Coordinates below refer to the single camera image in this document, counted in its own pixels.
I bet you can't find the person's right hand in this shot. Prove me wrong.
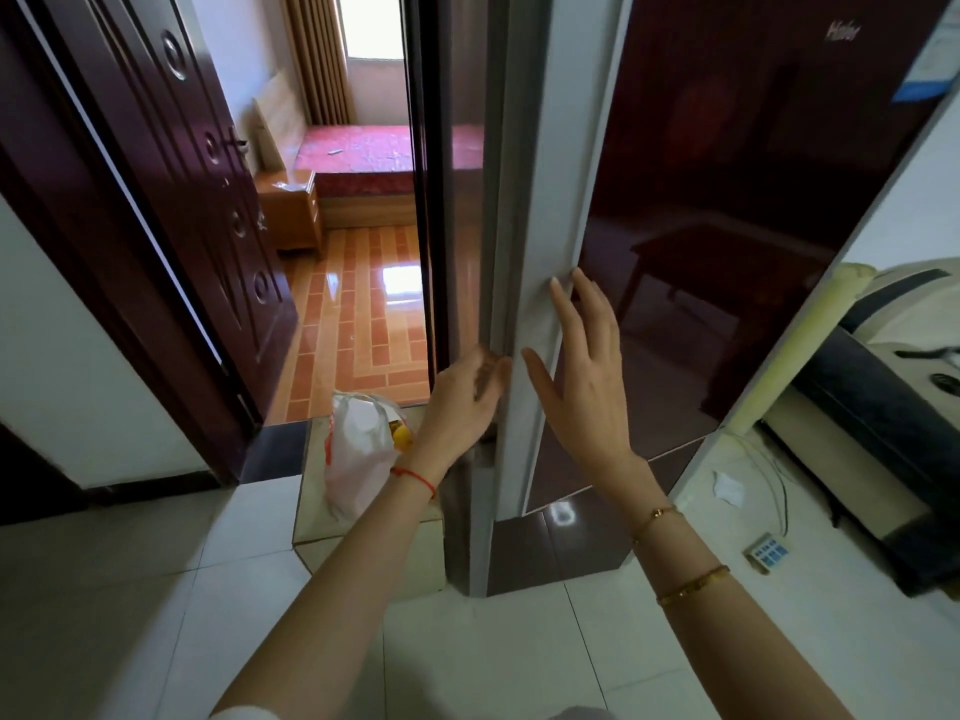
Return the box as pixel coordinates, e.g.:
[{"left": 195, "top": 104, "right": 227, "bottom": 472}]
[{"left": 521, "top": 267, "right": 646, "bottom": 488}]

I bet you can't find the person's left hand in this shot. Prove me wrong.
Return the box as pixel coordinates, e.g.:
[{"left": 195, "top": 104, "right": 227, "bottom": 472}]
[{"left": 408, "top": 345, "right": 513, "bottom": 481}]

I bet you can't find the white red-printed plastic bag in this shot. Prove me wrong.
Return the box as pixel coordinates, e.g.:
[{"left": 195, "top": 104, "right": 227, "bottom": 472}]
[{"left": 323, "top": 391, "right": 415, "bottom": 522}]

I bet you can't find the dark red refrigerator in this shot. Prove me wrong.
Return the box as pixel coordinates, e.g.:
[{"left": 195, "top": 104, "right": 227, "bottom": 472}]
[{"left": 438, "top": 0, "right": 960, "bottom": 599}]

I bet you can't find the person's right forearm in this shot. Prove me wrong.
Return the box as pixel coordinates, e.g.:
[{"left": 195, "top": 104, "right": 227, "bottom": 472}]
[{"left": 599, "top": 456, "right": 856, "bottom": 720}]

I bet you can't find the person's left forearm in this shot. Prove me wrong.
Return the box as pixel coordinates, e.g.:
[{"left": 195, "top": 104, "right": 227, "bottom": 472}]
[{"left": 213, "top": 464, "right": 444, "bottom": 720}]

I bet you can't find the white paper scrap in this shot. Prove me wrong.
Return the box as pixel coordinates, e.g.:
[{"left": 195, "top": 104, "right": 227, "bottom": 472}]
[{"left": 712, "top": 470, "right": 748, "bottom": 509}]

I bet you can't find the beige small cabinet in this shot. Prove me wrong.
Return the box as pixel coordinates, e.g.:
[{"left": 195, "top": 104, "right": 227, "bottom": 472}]
[{"left": 290, "top": 411, "right": 451, "bottom": 602}]

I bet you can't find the cream foam board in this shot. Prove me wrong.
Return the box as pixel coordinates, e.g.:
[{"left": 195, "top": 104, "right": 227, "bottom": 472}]
[{"left": 723, "top": 261, "right": 877, "bottom": 436}]

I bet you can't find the white power strip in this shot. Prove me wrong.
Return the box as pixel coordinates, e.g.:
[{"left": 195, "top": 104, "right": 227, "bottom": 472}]
[{"left": 742, "top": 533, "right": 793, "bottom": 575}]

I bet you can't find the wooden bedside cabinet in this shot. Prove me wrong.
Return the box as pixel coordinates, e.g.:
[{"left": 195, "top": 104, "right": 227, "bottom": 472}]
[{"left": 254, "top": 169, "right": 325, "bottom": 256}]

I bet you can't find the red covered bed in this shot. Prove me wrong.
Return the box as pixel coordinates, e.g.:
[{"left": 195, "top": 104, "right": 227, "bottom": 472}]
[{"left": 296, "top": 125, "right": 485, "bottom": 232}]

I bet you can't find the dark grey sofa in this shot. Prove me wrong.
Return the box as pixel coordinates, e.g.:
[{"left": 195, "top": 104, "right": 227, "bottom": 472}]
[{"left": 761, "top": 325, "right": 960, "bottom": 597}]

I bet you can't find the beige round table top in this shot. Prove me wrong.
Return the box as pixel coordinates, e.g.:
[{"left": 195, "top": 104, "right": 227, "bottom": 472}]
[{"left": 839, "top": 258, "right": 960, "bottom": 387}]

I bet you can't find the wooden headboard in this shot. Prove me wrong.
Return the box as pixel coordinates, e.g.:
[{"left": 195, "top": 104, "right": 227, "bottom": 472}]
[{"left": 251, "top": 70, "right": 309, "bottom": 173}]

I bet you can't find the dark wooden door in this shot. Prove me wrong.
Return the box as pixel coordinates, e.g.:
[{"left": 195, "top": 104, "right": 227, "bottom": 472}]
[{"left": 44, "top": 0, "right": 301, "bottom": 428}]

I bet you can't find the striped brown curtain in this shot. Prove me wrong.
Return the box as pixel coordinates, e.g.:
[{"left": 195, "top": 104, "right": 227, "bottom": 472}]
[{"left": 281, "top": 0, "right": 358, "bottom": 128}]

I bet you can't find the bright window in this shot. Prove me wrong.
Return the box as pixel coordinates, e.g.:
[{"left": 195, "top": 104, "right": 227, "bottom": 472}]
[{"left": 337, "top": 0, "right": 406, "bottom": 61}]

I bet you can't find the dark sliding door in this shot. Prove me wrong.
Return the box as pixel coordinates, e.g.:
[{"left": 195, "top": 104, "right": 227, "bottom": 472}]
[{"left": 0, "top": 423, "right": 91, "bottom": 526}]

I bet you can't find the blue white door label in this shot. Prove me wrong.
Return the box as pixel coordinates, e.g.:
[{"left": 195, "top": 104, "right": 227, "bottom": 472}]
[{"left": 890, "top": 6, "right": 960, "bottom": 106}]

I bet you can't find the red string bracelet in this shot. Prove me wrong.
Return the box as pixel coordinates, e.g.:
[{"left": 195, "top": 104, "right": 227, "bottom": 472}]
[{"left": 389, "top": 465, "right": 438, "bottom": 502}]

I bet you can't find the thin gold chain bracelet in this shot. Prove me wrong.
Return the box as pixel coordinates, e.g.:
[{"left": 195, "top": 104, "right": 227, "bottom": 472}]
[{"left": 629, "top": 505, "right": 680, "bottom": 547}]

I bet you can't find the white power cable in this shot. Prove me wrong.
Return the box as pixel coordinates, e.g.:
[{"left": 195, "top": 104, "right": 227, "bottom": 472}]
[{"left": 719, "top": 430, "right": 793, "bottom": 541}]

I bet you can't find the dark wooden door frame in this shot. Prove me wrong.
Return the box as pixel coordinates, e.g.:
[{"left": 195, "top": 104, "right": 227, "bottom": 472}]
[{"left": 0, "top": 0, "right": 451, "bottom": 485}]

